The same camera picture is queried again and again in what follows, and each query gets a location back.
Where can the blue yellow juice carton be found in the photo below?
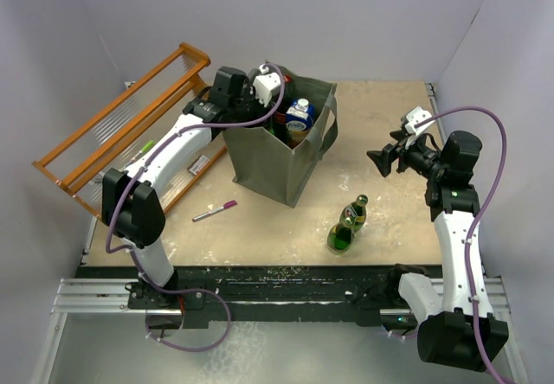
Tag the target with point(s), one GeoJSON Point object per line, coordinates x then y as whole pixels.
{"type": "Point", "coordinates": [299, 121]}

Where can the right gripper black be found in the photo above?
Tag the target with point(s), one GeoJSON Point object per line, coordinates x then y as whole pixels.
{"type": "Point", "coordinates": [383, 158]}

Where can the green tea plastic bottle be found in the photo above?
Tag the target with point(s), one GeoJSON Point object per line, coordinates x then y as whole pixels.
{"type": "Point", "coordinates": [268, 126]}

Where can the green glass bottle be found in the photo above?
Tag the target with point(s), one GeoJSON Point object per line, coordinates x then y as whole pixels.
{"type": "Point", "coordinates": [357, 211]}
{"type": "Point", "coordinates": [341, 235]}

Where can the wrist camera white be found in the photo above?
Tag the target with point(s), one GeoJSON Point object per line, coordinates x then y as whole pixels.
{"type": "Point", "coordinates": [416, 121]}
{"type": "Point", "coordinates": [266, 84]}

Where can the aluminium frame rail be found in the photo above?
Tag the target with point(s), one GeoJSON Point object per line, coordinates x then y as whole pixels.
{"type": "Point", "coordinates": [78, 296]}

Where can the green marker pen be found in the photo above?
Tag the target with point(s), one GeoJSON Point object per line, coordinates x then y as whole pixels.
{"type": "Point", "coordinates": [142, 151]}

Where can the orange wooden rack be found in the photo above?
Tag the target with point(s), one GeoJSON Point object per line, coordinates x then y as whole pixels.
{"type": "Point", "coordinates": [113, 137]}

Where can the green canvas bag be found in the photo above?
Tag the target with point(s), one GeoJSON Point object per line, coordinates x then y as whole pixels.
{"type": "Point", "coordinates": [268, 166]}

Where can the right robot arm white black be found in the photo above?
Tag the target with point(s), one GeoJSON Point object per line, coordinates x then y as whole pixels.
{"type": "Point", "coordinates": [456, 327]}

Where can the small red white box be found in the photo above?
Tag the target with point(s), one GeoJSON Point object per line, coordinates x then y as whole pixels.
{"type": "Point", "coordinates": [199, 165]}

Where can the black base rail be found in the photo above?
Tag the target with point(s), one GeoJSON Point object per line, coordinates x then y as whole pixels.
{"type": "Point", "coordinates": [299, 294]}

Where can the cola glass bottle red cap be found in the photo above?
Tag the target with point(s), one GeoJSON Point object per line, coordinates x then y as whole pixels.
{"type": "Point", "coordinates": [279, 117]}

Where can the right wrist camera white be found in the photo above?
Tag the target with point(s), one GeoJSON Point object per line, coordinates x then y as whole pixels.
{"type": "Point", "coordinates": [416, 121]}

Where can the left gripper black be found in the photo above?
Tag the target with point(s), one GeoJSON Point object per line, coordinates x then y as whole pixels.
{"type": "Point", "coordinates": [260, 110]}

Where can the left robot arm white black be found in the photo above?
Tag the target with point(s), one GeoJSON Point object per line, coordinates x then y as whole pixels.
{"type": "Point", "coordinates": [131, 207]}

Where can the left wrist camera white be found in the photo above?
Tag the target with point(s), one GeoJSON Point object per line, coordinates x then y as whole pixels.
{"type": "Point", "coordinates": [266, 84]}

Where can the pink white marker pen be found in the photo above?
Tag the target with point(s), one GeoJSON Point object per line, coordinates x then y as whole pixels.
{"type": "Point", "coordinates": [214, 211]}

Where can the green glass bottle front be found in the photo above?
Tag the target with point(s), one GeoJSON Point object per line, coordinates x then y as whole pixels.
{"type": "Point", "coordinates": [341, 235]}

